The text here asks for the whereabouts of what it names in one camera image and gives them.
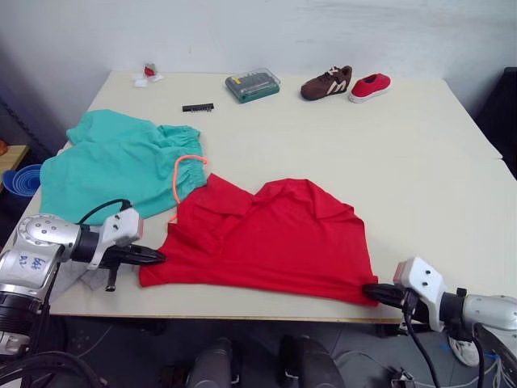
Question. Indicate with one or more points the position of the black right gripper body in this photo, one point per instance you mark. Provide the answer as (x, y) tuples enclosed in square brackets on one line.
[(413, 304)]

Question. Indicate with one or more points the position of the teal green shorts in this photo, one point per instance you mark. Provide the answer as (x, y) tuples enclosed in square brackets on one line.
[(109, 165)]

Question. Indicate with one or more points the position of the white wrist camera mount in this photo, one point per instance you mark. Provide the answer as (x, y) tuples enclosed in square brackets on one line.
[(424, 279), (121, 227)]

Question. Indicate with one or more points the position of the red polo t-shirt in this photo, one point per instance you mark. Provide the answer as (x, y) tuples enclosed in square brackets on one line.
[(274, 242)]

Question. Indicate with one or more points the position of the brown white-striped small shoe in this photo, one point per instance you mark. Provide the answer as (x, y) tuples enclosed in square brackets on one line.
[(323, 85)]

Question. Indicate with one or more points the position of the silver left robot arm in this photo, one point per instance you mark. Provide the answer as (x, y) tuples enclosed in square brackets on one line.
[(36, 250)]

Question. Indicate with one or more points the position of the green screwdriver bit case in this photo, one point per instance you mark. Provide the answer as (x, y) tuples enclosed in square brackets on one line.
[(252, 84)]

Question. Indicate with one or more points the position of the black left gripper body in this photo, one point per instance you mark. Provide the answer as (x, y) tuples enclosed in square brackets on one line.
[(121, 255)]

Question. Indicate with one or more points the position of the dark rounded robot leg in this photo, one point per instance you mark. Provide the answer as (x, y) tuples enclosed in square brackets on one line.
[(309, 361), (212, 363)]

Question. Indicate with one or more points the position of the small red toy strawberry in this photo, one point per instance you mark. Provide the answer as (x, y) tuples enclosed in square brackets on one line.
[(150, 70)]

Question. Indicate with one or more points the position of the white sneaker on floor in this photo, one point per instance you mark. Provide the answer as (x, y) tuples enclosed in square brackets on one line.
[(464, 351)]

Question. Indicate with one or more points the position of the blue plastic funnel stack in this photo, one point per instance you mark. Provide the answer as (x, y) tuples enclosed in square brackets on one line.
[(20, 180)]

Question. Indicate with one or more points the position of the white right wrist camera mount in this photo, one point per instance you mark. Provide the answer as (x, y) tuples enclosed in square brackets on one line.
[(424, 279)]

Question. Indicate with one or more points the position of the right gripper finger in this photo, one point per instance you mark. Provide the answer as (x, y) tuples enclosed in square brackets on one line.
[(379, 288), (383, 300)]

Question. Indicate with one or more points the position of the red white-soled small shoe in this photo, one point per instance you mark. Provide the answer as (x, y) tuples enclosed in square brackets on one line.
[(369, 87)]

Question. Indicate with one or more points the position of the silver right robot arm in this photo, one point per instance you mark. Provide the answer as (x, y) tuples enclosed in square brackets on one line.
[(484, 311)]

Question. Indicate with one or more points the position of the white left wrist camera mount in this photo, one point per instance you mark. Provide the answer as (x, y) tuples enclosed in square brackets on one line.
[(121, 227)]

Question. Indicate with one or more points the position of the grey socks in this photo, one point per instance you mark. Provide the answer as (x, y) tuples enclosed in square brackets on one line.
[(70, 277)]

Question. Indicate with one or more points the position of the black bit holder strip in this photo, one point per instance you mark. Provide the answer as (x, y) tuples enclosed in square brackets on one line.
[(198, 108)]

